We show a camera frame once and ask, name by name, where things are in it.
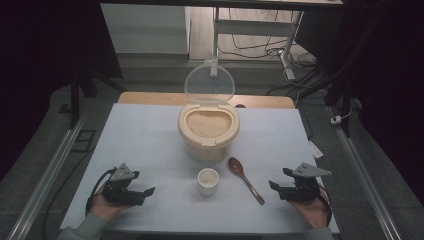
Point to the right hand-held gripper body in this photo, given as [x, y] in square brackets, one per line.
[301, 190]

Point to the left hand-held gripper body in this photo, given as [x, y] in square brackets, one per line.
[120, 195]

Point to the brown wooden spoon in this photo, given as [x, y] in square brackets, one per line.
[245, 178]

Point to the white cup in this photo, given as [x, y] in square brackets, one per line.
[208, 186]

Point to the cream rice container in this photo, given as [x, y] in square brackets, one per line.
[208, 148]

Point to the uncooked rice heap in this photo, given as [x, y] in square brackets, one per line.
[208, 124]

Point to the person's left hand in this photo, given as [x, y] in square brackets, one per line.
[106, 209]

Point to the person's right hand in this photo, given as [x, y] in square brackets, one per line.
[311, 213]

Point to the white table cover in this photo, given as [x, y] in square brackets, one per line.
[143, 140]

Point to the white paper tag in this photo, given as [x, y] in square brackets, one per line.
[316, 150]

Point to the small white box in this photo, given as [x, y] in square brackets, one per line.
[335, 120]

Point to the wooden table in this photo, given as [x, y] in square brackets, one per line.
[150, 98]

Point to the black stand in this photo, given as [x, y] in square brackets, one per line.
[346, 110]
[74, 100]

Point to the clear round container lid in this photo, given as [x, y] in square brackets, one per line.
[209, 83]

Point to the white cabinet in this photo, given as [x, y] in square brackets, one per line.
[143, 30]

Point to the aluminium rail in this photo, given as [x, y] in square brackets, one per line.
[363, 173]
[50, 170]

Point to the white desk frame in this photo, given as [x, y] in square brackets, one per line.
[253, 28]

